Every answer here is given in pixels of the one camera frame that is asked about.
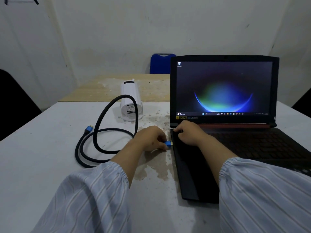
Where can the person's right hand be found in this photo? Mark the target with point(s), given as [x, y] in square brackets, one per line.
[190, 134]

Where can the person's left hand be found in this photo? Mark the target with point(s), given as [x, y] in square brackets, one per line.
[148, 139]

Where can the person's right fingers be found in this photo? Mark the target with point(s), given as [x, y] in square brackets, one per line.
[179, 133]

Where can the person's left fingers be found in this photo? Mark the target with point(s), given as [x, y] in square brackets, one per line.
[162, 143]

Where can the black laptop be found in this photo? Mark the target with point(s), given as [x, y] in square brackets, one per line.
[233, 123]

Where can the person's right forearm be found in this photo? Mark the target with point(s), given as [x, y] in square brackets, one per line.
[252, 191]

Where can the person's left forearm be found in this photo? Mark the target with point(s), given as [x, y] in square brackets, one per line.
[97, 189]

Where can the white mini projector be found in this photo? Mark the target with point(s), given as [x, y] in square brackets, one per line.
[130, 101]

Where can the wooden table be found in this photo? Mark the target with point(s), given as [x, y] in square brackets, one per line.
[116, 88]

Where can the blue plastic chair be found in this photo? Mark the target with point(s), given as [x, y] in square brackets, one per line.
[162, 63]

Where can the black chair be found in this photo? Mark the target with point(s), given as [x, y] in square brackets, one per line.
[302, 101]
[14, 104]

